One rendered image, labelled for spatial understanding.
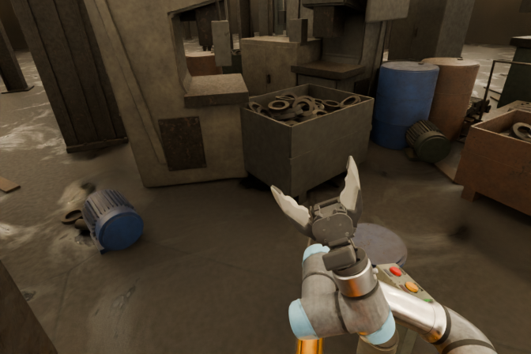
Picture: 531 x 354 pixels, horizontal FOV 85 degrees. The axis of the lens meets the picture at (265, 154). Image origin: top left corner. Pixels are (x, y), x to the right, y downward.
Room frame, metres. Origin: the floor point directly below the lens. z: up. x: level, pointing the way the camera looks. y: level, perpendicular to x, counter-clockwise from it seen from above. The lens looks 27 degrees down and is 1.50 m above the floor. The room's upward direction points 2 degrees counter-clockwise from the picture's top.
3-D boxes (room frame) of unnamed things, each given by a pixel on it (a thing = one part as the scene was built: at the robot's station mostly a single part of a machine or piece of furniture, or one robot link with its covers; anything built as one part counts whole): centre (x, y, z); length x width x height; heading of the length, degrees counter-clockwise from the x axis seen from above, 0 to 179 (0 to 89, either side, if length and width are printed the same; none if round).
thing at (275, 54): (4.27, -0.24, 0.55); 1.10 x 0.53 x 1.10; 42
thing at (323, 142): (2.54, -0.34, 0.39); 1.03 x 0.83 x 0.77; 127
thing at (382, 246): (1.09, -0.52, 0.22); 0.32 x 0.32 x 0.43
